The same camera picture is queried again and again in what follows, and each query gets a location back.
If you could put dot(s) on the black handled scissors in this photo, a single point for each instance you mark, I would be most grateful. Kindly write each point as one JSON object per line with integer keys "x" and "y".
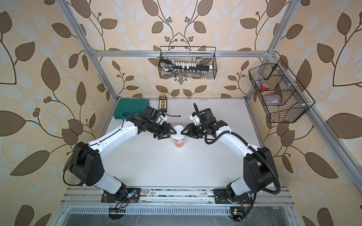
{"x": 165, "y": 65}

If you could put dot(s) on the black wire basket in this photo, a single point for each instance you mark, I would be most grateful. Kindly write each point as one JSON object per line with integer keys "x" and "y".
{"x": 296, "y": 100}
{"x": 194, "y": 62}

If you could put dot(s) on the red item in basket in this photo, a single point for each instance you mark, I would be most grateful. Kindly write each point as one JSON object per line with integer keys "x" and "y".
{"x": 265, "y": 86}

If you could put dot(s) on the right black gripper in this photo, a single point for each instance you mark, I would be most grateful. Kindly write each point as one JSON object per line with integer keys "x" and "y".
{"x": 191, "y": 132}

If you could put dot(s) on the printed paper milk tea cup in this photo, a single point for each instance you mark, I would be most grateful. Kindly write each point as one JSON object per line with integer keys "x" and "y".
{"x": 179, "y": 143}

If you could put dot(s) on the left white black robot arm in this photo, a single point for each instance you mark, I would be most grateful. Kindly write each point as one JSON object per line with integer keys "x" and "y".
{"x": 86, "y": 162}

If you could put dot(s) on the round translucent leak-proof paper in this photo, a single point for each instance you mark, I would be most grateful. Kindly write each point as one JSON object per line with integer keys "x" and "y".
{"x": 178, "y": 136}

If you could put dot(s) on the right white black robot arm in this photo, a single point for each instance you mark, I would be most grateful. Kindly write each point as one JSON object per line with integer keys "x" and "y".
{"x": 258, "y": 168}

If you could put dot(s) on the green plastic tool case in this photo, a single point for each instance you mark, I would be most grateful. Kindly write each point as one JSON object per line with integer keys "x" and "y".
{"x": 127, "y": 107}

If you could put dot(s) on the white black connector strip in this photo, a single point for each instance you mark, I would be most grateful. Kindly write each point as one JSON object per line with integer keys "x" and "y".
{"x": 193, "y": 67}

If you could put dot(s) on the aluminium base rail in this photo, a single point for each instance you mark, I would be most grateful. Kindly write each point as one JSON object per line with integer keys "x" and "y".
{"x": 174, "y": 206}

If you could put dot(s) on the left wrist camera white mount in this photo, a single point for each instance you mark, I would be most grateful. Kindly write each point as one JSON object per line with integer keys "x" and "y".
{"x": 161, "y": 118}

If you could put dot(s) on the white plastic cup lid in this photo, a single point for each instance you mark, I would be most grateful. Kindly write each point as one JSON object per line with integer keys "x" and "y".
{"x": 178, "y": 128}

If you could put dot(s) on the black yellow charging board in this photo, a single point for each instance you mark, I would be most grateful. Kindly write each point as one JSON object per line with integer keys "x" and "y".
{"x": 162, "y": 104}

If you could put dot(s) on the back black wire basket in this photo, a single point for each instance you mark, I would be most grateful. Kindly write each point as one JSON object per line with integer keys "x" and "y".
{"x": 194, "y": 62}

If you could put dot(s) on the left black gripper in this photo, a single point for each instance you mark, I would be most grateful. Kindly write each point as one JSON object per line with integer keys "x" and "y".
{"x": 166, "y": 131}

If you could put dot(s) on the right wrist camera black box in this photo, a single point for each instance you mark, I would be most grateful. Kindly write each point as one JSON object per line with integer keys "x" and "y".
{"x": 206, "y": 117}

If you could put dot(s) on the aluminium frame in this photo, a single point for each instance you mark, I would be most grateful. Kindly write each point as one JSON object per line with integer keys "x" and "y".
{"x": 348, "y": 163}

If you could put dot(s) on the clear plastic bag in basket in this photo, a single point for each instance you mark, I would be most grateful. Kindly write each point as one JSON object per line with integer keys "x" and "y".
{"x": 273, "y": 99}

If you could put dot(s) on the right black wire basket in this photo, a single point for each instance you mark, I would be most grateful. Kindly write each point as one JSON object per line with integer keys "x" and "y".
{"x": 296, "y": 100}

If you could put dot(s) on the left arm base wiring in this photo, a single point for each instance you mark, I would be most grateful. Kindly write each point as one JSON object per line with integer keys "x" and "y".
{"x": 121, "y": 204}

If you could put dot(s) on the right arm base wiring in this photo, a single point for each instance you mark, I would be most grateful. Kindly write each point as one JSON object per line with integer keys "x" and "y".
{"x": 240, "y": 212}

